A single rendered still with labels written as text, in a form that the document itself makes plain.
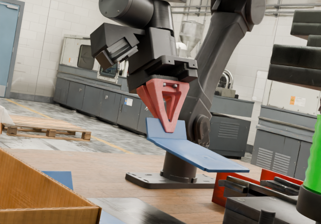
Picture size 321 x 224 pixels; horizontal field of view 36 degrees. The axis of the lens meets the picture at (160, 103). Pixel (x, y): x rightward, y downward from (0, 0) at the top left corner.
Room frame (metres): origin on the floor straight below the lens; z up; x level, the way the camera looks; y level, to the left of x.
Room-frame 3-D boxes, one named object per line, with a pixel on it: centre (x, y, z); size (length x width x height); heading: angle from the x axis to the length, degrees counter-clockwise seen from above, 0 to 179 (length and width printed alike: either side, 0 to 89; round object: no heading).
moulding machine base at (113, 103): (9.84, 0.53, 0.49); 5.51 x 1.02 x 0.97; 36
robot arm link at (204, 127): (0.90, -0.05, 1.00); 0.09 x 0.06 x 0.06; 54
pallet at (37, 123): (7.09, 1.67, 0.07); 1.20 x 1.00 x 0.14; 128
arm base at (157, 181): (0.91, -0.06, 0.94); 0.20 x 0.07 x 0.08; 130
